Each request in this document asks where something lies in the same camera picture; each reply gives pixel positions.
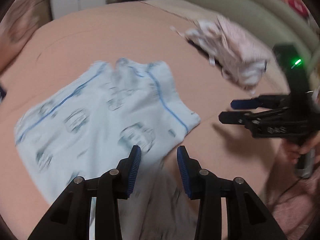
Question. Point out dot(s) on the dark navy garment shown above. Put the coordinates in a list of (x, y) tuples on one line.
[(2, 91)]

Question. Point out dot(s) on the bed with pink sheet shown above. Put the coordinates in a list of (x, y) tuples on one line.
[(220, 150)]

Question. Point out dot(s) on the rolled pink blanket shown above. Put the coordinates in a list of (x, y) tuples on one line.
[(17, 25)]

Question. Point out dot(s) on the person's right forearm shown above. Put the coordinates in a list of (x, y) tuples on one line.
[(297, 202)]

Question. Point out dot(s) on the grey-green padded headboard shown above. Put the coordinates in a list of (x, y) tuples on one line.
[(250, 7)]

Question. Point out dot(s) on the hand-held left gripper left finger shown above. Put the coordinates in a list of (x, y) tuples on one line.
[(132, 170)]

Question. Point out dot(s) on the light blue printed pants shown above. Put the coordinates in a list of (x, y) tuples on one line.
[(100, 130)]

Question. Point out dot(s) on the beige bed mat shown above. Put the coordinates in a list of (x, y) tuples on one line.
[(172, 7)]

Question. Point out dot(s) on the person's right hand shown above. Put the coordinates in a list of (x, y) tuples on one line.
[(292, 152)]

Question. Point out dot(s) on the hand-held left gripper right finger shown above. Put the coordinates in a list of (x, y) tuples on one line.
[(183, 172)]

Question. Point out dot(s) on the stack of folded clothes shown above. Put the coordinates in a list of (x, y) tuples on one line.
[(230, 50)]

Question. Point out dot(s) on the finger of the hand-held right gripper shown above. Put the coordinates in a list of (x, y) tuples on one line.
[(232, 117), (241, 103)]

